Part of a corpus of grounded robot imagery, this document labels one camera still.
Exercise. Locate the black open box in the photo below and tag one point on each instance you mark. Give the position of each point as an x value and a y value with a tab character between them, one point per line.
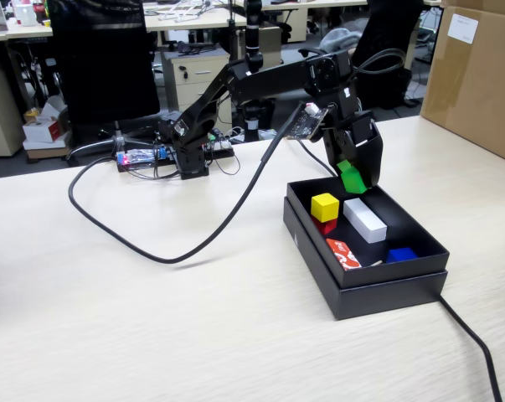
386	299
403	274

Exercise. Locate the yellow wooden cube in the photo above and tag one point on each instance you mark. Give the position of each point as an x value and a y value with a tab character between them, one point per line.
325	207

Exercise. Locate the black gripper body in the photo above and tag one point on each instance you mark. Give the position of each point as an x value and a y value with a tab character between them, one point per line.
344	109

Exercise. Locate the grey cloth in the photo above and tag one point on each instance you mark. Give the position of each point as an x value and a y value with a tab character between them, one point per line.
340	35

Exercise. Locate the red wooden cube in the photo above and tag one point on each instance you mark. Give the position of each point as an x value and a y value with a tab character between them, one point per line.
326	227

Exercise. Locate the red printed card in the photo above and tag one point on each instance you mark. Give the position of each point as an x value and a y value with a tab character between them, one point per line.
344	253

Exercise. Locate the white paper label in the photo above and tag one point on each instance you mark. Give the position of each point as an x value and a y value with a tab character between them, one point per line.
463	28

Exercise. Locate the black mesh office chair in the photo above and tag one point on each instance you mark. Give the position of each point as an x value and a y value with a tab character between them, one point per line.
105	63

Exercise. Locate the beige filing cabinet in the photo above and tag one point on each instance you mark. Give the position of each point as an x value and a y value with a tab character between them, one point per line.
1	113

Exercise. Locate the white drawer cabinet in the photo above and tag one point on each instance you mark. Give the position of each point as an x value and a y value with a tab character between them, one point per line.
189	79

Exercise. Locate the black office chair chrome arms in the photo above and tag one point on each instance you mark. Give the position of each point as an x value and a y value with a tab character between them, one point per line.
386	79

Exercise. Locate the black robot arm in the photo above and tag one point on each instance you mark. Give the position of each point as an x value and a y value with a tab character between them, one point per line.
269	81

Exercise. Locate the flat cardboard box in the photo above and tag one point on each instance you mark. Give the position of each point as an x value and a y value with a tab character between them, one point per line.
47	150

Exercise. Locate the green wooden cube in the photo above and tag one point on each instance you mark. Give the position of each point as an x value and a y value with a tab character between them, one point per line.
354	180

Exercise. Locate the white rectangular block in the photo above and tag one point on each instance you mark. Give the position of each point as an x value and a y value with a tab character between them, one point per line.
365	220

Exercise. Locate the cola bottle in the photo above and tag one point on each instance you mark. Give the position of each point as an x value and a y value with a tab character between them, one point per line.
39	11

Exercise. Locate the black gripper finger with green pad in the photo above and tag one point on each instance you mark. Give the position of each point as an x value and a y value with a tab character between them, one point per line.
340	146
371	163

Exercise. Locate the beige pedestal cabinet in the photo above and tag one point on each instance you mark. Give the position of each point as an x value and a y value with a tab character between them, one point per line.
273	46

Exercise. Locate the small green circuit board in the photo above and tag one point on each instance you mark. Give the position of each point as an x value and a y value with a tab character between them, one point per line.
219	143

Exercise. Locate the black jointed pole stand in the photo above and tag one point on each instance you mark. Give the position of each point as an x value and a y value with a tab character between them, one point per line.
253	25

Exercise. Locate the white box with red logo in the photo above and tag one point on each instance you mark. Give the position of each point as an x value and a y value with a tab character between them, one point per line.
26	14

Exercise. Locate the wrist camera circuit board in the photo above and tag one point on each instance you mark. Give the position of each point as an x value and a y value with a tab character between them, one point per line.
308	123

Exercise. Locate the controller board with red light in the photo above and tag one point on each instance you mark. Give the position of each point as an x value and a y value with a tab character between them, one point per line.
128	160

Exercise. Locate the large cardboard box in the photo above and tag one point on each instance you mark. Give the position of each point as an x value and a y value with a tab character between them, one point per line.
478	84

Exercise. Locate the light wood office desk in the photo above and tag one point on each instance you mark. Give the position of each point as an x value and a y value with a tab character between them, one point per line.
181	23
22	31

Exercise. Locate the blue wooden cube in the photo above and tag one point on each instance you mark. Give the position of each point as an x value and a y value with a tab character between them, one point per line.
400	255

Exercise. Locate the white red cardboard box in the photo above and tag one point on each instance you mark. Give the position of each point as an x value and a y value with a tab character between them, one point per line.
42	130

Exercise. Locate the small wooden stick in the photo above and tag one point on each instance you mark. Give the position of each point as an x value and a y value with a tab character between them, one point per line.
377	263

